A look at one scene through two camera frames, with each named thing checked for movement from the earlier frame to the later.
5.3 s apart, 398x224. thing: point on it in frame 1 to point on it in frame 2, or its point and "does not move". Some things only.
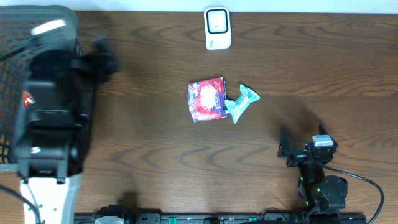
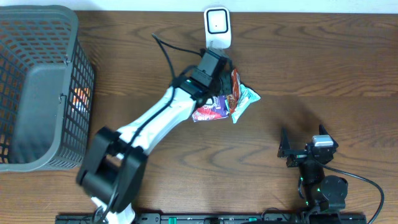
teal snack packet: [246, 96] does not move
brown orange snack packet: [28, 99] to [232, 99]
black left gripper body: [101, 62] to [226, 82]
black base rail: [120, 215] does not move
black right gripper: [297, 157] does not move
